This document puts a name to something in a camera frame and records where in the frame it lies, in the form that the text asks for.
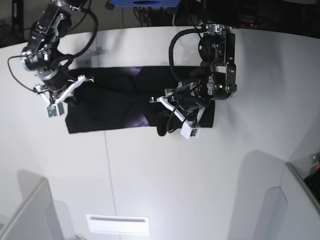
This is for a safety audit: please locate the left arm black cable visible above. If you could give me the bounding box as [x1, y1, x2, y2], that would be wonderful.
[168, 27, 208, 85]

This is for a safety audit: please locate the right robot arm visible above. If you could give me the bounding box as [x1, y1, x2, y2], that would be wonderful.
[21, 0, 99, 104]

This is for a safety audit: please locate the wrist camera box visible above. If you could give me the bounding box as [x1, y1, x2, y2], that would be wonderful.
[180, 122, 201, 140]
[46, 102, 65, 118]

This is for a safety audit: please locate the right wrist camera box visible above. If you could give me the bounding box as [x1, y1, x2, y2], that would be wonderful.
[46, 102, 65, 118]

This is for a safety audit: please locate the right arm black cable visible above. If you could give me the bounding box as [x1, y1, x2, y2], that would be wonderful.
[57, 9, 99, 66]

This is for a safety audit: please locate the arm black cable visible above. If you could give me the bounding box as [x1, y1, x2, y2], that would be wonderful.
[57, 9, 99, 66]
[168, 27, 208, 85]

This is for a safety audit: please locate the black T-shirt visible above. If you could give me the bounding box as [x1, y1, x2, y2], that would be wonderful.
[64, 65, 216, 137]

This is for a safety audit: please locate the blue box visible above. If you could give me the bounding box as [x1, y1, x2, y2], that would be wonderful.
[111, 0, 180, 7]

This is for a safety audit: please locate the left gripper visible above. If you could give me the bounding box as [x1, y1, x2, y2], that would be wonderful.
[149, 82, 215, 128]

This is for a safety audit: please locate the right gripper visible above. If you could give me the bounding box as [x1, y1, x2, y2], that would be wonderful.
[33, 67, 94, 104]

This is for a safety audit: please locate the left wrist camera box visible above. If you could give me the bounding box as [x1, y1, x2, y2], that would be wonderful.
[180, 122, 201, 140]

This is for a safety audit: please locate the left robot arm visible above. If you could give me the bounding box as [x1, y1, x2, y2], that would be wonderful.
[148, 0, 257, 133]

